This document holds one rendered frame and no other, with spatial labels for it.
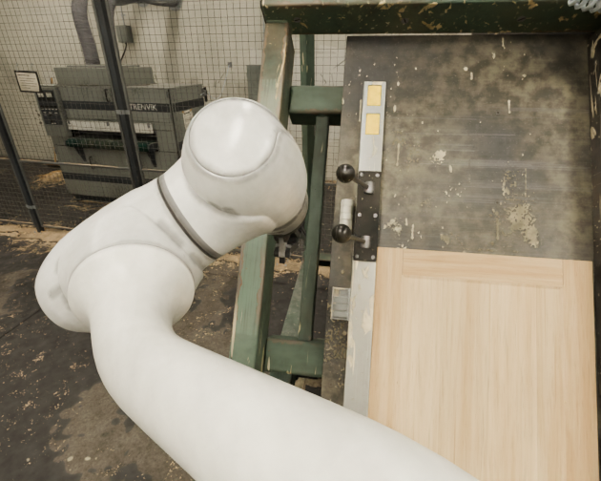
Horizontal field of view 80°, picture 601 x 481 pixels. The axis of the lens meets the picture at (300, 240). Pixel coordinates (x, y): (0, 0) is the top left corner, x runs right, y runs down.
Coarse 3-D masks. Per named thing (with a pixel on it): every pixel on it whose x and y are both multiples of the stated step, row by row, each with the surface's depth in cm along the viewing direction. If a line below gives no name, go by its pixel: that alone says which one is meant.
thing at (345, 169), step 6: (342, 168) 68; (348, 168) 68; (336, 174) 70; (342, 174) 68; (348, 174) 68; (354, 174) 69; (342, 180) 69; (348, 180) 69; (354, 180) 73; (360, 180) 74; (366, 186) 76; (372, 186) 77; (366, 192) 77; (372, 192) 77
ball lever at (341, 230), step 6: (336, 228) 67; (342, 228) 67; (348, 228) 67; (336, 234) 67; (342, 234) 66; (348, 234) 67; (336, 240) 68; (342, 240) 67; (360, 240) 74; (366, 240) 76; (366, 246) 75
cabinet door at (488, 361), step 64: (384, 256) 79; (448, 256) 77; (512, 256) 76; (384, 320) 77; (448, 320) 75; (512, 320) 74; (576, 320) 72; (384, 384) 75; (448, 384) 74; (512, 384) 72; (576, 384) 70; (448, 448) 72; (512, 448) 70; (576, 448) 69
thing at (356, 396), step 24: (384, 96) 82; (360, 144) 82; (360, 168) 80; (360, 264) 77; (360, 288) 76; (360, 312) 75; (360, 336) 75; (360, 360) 74; (360, 384) 73; (360, 408) 73
